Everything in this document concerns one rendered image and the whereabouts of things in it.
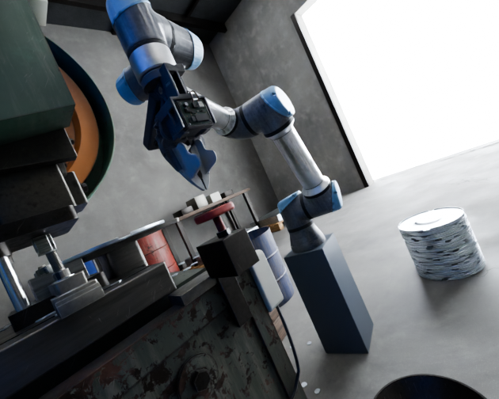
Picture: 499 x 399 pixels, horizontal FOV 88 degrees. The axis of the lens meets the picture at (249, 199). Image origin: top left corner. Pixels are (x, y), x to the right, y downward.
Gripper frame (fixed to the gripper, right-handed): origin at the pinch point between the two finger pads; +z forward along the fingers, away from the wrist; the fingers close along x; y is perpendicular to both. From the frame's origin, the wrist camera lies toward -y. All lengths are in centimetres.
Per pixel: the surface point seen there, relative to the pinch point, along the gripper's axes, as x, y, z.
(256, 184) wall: 390, -364, -5
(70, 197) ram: -14.8, -25.6, -10.0
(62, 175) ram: -14.4, -25.9, -15.3
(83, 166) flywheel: 1, -66, -29
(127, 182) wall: 132, -363, -86
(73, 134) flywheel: 4, -70, -44
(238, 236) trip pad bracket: 0.9, 2.9, 11.5
